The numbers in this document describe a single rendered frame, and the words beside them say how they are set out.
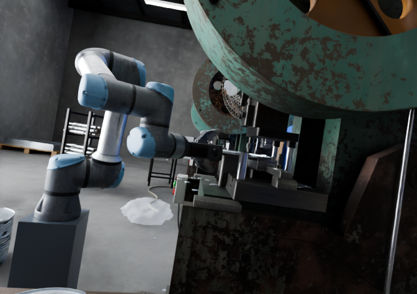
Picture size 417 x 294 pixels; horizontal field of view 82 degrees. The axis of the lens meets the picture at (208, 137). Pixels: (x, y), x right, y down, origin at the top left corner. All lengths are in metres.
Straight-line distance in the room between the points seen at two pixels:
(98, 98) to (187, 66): 7.38
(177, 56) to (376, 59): 7.55
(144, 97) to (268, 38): 0.31
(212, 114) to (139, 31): 6.44
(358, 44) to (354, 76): 0.07
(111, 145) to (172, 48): 7.23
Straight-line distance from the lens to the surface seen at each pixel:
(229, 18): 0.55
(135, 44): 8.33
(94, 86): 0.57
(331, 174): 0.90
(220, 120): 2.29
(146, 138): 0.58
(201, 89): 2.33
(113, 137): 1.00
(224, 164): 0.91
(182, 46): 8.12
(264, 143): 0.97
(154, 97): 0.61
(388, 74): 0.65
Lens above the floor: 0.81
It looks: 1 degrees up
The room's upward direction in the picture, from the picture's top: 9 degrees clockwise
